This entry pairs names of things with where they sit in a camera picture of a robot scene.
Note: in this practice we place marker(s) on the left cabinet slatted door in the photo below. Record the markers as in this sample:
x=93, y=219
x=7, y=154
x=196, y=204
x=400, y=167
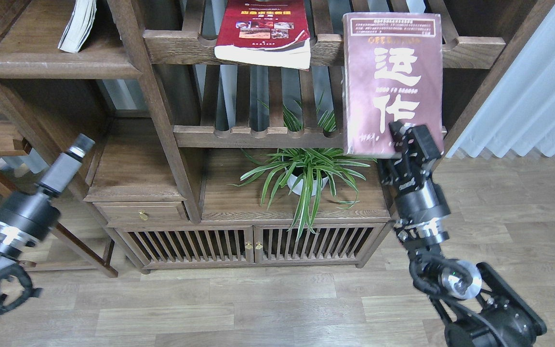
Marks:
x=192, y=248

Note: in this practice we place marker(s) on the red cover book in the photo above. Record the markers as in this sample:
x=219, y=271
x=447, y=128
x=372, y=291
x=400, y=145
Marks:
x=265, y=32

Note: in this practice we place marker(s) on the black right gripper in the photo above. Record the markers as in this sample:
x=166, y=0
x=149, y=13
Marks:
x=420, y=203

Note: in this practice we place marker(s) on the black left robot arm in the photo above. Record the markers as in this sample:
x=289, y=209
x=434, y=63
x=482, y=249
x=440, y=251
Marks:
x=12, y=242

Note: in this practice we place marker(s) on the white plant pot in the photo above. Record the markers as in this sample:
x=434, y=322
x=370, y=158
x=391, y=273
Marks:
x=297, y=181

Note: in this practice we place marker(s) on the white lavender book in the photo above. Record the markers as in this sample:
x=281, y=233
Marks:
x=79, y=26

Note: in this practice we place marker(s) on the maroon book with white characters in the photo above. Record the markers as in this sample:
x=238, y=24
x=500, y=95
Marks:
x=393, y=72

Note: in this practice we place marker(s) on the small wooden drawer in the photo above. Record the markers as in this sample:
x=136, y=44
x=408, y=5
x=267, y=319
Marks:
x=121, y=213

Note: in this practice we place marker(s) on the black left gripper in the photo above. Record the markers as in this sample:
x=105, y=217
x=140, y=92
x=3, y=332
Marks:
x=34, y=214

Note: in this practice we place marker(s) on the cabinet slatted door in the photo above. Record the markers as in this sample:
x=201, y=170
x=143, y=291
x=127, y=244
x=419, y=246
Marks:
x=336, y=244
x=192, y=248

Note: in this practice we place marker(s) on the green spider plant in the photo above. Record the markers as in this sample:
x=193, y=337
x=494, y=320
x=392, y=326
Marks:
x=307, y=170

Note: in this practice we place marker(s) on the white pleated curtain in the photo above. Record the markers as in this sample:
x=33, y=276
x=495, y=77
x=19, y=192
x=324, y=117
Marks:
x=518, y=118

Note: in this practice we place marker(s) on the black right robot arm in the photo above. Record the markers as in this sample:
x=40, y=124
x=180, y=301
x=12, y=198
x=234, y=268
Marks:
x=477, y=306

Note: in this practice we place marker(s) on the right cabinet slatted door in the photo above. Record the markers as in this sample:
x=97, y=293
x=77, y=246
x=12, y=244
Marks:
x=336, y=244

